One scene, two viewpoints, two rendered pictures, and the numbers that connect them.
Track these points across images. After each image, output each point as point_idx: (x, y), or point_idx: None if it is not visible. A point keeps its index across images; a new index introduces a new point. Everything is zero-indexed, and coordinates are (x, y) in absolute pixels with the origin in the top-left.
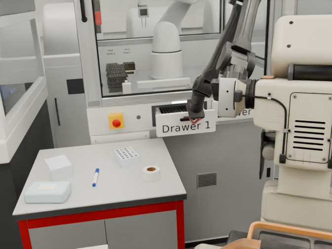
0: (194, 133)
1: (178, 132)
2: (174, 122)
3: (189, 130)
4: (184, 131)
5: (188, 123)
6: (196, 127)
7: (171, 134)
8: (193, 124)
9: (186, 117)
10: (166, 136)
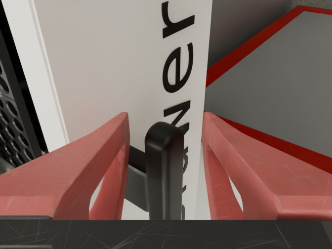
0: (207, 41)
1: (191, 151)
2: (146, 213)
3: (190, 88)
4: (190, 119)
5: (154, 121)
6: (183, 37)
7: (194, 176)
8: (162, 75)
9: (136, 197)
10: (196, 192)
